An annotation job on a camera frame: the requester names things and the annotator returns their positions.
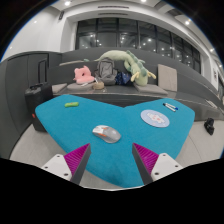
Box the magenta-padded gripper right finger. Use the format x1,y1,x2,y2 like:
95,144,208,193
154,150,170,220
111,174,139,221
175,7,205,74
131,142,184,186

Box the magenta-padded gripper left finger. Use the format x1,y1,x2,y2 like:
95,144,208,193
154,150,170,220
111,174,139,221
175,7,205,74
41,143,92,186

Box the grey computer mouse orange accent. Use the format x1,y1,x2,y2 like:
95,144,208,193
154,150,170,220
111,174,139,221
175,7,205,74
92,124,122,144

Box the round light blue mouse pad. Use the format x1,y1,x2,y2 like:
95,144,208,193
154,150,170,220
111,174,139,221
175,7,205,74
140,109,171,129

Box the white marker blue cap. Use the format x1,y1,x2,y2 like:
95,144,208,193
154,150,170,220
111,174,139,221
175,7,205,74
164,102,179,111

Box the small black bag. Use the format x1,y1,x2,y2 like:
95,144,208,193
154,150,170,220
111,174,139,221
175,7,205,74
203,117,215,136

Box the green eraser block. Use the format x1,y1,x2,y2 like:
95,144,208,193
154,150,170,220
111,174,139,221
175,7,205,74
64,101,80,108

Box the black suitcase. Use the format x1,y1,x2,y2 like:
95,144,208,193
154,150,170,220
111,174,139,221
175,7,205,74
24,59,54,133

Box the flat grey seat cushion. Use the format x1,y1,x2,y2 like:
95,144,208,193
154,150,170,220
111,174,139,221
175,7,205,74
133,82,169,97
51,82,69,94
66,81,98,93

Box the upright grey seat cushion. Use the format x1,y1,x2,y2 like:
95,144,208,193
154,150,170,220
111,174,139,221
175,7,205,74
157,63,179,92

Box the tan round pouch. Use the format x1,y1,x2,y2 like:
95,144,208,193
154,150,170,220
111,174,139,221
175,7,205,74
92,80,106,91

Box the grey stepped bench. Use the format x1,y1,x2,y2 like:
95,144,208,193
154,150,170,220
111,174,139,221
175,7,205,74
48,46,224,122

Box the pink plush cushion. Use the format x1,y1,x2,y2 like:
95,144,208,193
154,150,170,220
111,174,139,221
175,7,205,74
73,65,96,85

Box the dark blue patterned bag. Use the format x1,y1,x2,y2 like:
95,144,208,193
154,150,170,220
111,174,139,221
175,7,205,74
114,70,132,86

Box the green plush dragon toy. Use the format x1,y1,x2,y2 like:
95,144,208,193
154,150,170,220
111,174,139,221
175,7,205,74
94,49,157,87

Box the grey backpack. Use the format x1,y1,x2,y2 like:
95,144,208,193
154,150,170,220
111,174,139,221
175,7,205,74
94,58,118,86

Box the ceiling lights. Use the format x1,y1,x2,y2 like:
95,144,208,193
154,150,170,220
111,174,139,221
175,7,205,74
33,0,216,54

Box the large dark window wall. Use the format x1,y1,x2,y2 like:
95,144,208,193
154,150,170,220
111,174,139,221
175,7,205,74
75,18,202,74

